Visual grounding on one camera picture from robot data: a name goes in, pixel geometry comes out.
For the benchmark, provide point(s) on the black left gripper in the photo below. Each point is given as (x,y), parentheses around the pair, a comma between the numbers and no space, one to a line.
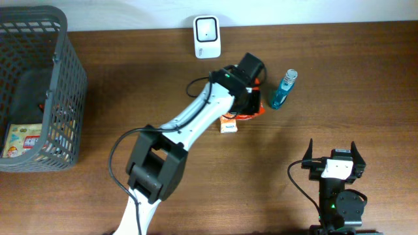
(253,102)

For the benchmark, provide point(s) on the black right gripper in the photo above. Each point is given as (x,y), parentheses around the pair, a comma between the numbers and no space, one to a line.
(358,166)

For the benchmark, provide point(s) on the red candy bag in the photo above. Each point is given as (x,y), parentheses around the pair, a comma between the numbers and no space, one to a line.
(245,117)

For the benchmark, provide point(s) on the beige snack bag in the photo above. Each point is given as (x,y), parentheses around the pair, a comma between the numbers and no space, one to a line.
(20,139)

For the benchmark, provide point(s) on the black and red snack packet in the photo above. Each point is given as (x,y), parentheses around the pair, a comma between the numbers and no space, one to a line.
(60,111)

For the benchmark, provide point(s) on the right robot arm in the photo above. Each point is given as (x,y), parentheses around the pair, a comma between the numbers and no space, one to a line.
(340,209)

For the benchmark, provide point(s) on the white barcode scanner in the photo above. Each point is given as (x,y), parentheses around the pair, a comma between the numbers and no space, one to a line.
(206,34)

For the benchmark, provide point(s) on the small orange tissue pack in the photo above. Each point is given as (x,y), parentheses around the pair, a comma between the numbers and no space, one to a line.
(227,125)

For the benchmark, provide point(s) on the grey plastic mesh basket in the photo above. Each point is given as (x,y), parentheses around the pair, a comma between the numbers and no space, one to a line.
(40,66)

